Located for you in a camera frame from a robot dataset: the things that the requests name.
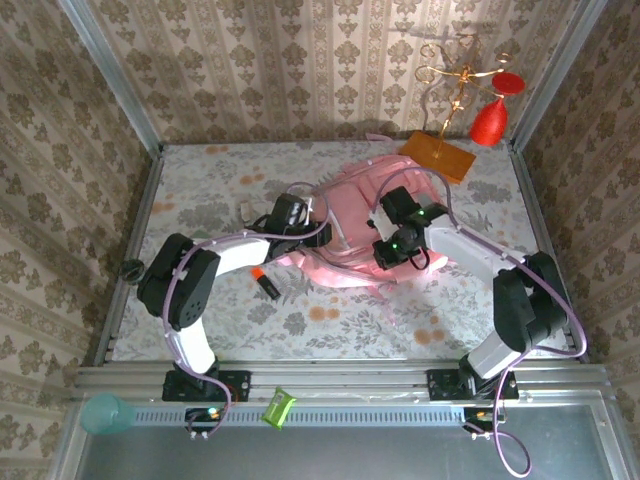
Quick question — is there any teal plastic cup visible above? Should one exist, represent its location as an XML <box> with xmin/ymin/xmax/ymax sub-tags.
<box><xmin>79</xmin><ymin>392</ymin><xmax>137</xmax><ymax>436</ymax></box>

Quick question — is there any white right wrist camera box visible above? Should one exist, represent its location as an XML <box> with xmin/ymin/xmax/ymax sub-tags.
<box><xmin>367</xmin><ymin>206</ymin><xmax>397</xmax><ymax>236</ymax></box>

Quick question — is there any aluminium side rail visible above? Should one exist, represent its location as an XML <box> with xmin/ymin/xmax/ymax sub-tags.
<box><xmin>93</xmin><ymin>147</ymin><xmax>166</xmax><ymax>366</ymax></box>
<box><xmin>507</xmin><ymin>144</ymin><xmax>591</xmax><ymax>364</ymax></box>

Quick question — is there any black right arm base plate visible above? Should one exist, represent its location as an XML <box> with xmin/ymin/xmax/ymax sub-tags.
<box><xmin>426</xmin><ymin>368</ymin><xmax>520</xmax><ymax>401</ymax></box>

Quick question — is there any black electronics board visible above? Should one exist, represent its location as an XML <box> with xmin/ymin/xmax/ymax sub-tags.
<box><xmin>462</xmin><ymin>406</ymin><xmax>504</xmax><ymax>435</ymax></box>
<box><xmin>184</xmin><ymin>406</ymin><xmax>225</xmax><ymax>435</ymax></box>

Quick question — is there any aluminium corner post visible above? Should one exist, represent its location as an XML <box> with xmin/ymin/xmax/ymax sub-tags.
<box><xmin>57</xmin><ymin>0</ymin><xmax>166</xmax><ymax>156</ymax></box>
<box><xmin>509</xmin><ymin>0</ymin><xmax>609</xmax><ymax>151</ymax></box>

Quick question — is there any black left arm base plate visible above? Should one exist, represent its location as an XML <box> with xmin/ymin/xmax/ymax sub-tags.
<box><xmin>161</xmin><ymin>368</ymin><xmax>252</xmax><ymax>403</ymax></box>

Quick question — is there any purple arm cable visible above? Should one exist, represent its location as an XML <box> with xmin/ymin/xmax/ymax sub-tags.
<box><xmin>162</xmin><ymin>180</ymin><xmax>331</xmax><ymax>441</ymax></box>
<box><xmin>369</xmin><ymin>167</ymin><xmax>587</xmax><ymax>479</ymax></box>

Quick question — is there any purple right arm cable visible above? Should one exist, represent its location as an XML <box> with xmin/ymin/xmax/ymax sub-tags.
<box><xmin>369</xmin><ymin>167</ymin><xmax>587</xmax><ymax>479</ymax></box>

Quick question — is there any red wine glass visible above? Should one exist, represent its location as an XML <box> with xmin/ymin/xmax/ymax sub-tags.
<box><xmin>468</xmin><ymin>71</ymin><xmax>527</xmax><ymax>147</ymax></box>

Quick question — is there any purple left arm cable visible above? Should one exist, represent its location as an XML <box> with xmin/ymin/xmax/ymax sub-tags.
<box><xmin>162</xmin><ymin>180</ymin><xmax>331</xmax><ymax>441</ymax></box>

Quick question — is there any pink backpack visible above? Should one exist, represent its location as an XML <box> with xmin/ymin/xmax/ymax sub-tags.
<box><xmin>277</xmin><ymin>131</ymin><xmax>450</xmax><ymax>327</ymax></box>

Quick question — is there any green packet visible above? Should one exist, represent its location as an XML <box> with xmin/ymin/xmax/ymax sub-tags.
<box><xmin>260</xmin><ymin>386</ymin><xmax>298</xmax><ymax>431</ymax></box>

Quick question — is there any grey slotted cable duct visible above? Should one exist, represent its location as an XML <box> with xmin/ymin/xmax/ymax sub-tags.
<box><xmin>130</xmin><ymin>404</ymin><xmax>466</xmax><ymax>427</ymax></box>

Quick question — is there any gold wire rack wooden base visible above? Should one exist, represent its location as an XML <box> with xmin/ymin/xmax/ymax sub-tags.
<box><xmin>398</xmin><ymin>37</ymin><xmax>515</xmax><ymax>185</ymax></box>

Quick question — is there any orange and black highlighter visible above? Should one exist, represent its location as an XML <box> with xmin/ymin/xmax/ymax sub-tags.
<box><xmin>250</xmin><ymin>266</ymin><xmax>282</xmax><ymax>301</ymax></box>

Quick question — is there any aluminium front frame rail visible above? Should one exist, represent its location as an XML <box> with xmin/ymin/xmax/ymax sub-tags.
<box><xmin>73</xmin><ymin>360</ymin><xmax>612</xmax><ymax>402</ymax></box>

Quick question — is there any small bottle with black cap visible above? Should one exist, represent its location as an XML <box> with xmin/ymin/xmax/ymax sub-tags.
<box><xmin>121</xmin><ymin>257</ymin><xmax>147</xmax><ymax>287</ymax></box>

